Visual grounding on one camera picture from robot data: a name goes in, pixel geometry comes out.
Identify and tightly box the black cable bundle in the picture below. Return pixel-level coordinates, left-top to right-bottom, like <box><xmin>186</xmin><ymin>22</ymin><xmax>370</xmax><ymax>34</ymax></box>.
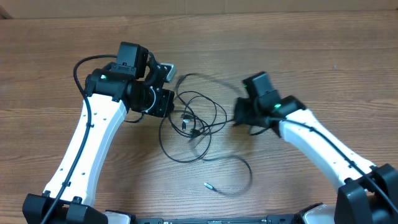
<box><xmin>158</xmin><ymin>73</ymin><xmax>246</xmax><ymax>164</ymax></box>

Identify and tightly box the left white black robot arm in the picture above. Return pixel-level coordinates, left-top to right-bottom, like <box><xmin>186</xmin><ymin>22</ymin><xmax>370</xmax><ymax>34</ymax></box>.
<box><xmin>22</xmin><ymin>42</ymin><xmax>176</xmax><ymax>223</ymax></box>

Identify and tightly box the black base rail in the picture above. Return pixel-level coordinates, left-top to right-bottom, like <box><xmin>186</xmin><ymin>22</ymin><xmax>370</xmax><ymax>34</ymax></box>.
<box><xmin>104</xmin><ymin>202</ymin><xmax>336</xmax><ymax>224</ymax></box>

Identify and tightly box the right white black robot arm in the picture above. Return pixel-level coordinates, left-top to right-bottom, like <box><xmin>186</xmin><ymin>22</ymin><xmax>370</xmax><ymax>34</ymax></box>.
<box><xmin>234</xmin><ymin>72</ymin><xmax>397</xmax><ymax>223</ymax></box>

